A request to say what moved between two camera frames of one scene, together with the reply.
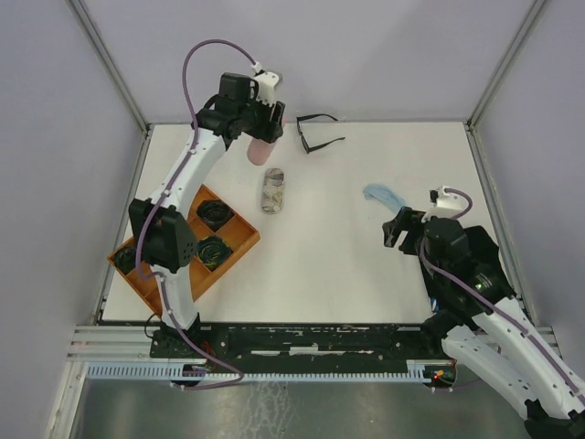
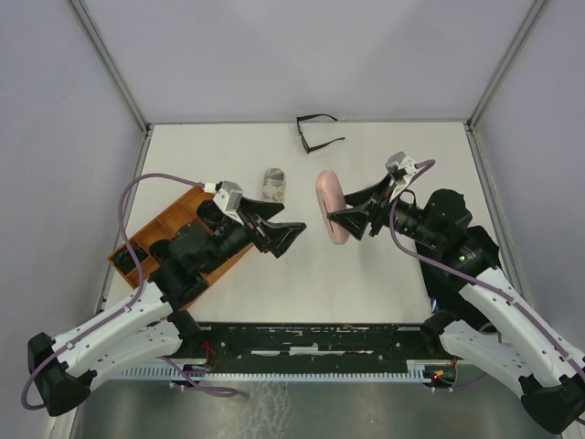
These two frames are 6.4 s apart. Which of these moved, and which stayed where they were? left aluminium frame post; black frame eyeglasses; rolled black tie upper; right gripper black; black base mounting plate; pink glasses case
Moved: right gripper black; pink glasses case
Stayed: left aluminium frame post; black base mounting plate; rolled black tie upper; black frame eyeglasses
